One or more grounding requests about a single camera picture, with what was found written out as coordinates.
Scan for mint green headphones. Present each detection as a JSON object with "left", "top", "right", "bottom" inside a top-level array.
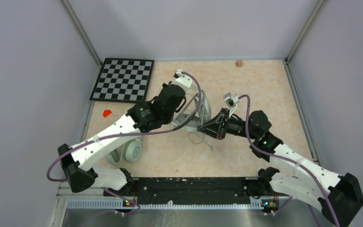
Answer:
[{"left": 105, "top": 137, "right": 143, "bottom": 165}]

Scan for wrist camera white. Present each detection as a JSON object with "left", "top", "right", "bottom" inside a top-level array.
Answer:
[
  {"left": 223, "top": 92, "right": 240, "bottom": 118},
  {"left": 172, "top": 69, "right": 198, "bottom": 93}
]

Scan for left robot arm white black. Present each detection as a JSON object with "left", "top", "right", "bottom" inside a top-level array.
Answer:
[{"left": 55, "top": 81, "right": 191, "bottom": 195}]

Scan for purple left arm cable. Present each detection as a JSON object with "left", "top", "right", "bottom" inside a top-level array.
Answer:
[{"left": 46, "top": 71, "right": 206, "bottom": 217}]

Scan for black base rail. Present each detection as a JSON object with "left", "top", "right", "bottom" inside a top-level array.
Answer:
[{"left": 128, "top": 177, "right": 290, "bottom": 206}]

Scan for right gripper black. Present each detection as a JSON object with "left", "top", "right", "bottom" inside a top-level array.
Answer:
[{"left": 197, "top": 108, "right": 258, "bottom": 140}]

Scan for grey headphone cable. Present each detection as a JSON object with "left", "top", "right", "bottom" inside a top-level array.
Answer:
[{"left": 181, "top": 92, "right": 215, "bottom": 150}]

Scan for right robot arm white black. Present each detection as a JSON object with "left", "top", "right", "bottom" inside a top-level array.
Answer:
[{"left": 198, "top": 108, "right": 363, "bottom": 227}]

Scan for small wooden cube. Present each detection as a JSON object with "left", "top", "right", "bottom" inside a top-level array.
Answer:
[{"left": 235, "top": 60, "right": 243, "bottom": 67}]

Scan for black white checkerboard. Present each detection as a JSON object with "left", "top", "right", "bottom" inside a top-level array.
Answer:
[{"left": 90, "top": 58, "right": 155, "bottom": 103}]

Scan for small red block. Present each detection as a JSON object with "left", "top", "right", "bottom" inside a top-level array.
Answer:
[{"left": 102, "top": 109, "right": 112, "bottom": 118}]

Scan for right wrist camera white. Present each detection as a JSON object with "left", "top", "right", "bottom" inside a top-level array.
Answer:
[{"left": 223, "top": 92, "right": 240, "bottom": 118}]

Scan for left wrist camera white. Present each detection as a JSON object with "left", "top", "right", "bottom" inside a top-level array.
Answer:
[{"left": 172, "top": 69, "right": 198, "bottom": 93}]

